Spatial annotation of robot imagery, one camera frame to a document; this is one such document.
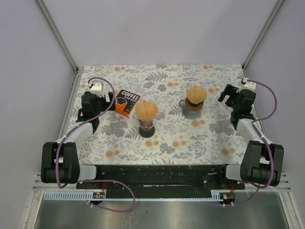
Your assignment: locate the coffee filter paper box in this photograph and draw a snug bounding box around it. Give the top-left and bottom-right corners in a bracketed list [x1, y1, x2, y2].
[115, 89, 141, 118]

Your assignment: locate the round wooden dripper base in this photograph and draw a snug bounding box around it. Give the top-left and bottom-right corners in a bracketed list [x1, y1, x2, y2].
[184, 98, 204, 111]

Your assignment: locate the grey glass coffee server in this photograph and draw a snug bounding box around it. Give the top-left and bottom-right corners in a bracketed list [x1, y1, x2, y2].
[179, 100, 201, 119]

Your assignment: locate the brown bottle red cap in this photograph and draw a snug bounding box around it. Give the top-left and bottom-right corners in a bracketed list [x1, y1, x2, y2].
[138, 119, 155, 138]

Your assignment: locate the brown paper coffee filter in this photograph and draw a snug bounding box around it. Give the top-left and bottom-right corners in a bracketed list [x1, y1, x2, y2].
[186, 85, 207, 104]

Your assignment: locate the clear plastic cup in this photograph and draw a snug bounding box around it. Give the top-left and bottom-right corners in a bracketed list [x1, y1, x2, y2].
[136, 113, 158, 128]

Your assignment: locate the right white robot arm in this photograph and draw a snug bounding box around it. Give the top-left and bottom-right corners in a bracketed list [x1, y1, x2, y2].
[217, 82, 284, 189]

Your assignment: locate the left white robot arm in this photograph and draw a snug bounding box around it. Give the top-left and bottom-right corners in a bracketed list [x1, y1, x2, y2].
[41, 91, 115, 184]

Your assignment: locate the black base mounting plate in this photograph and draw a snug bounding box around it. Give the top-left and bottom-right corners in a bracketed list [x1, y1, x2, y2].
[76, 165, 245, 199]

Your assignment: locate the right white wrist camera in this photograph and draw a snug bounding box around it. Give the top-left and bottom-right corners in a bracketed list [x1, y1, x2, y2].
[236, 78, 256, 93]

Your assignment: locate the left aluminium frame post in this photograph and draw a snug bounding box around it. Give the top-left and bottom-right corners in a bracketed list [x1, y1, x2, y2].
[35, 0, 79, 73]

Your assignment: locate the aluminium frame post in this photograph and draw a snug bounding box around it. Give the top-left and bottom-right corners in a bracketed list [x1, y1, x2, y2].
[242, 0, 286, 72]
[35, 0, 79, 73]

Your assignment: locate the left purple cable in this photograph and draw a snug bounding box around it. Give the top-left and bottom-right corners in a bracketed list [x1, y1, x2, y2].
[55, 76, 137, 212]

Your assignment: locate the purple cable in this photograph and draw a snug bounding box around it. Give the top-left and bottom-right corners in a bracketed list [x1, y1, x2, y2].
[55, 76, 137, 212]
[220, 80, 278, 206]

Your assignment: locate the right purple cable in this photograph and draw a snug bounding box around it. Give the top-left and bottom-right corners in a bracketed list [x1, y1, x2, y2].
[220, 80, 278, 206]

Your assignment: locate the right aluminium frame post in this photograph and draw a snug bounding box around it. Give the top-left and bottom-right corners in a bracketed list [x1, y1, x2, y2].
[242, 0, 286, 72]

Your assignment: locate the white slotted cable duct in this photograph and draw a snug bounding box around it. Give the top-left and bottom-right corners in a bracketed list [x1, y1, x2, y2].
[43, 191, 106, 201]

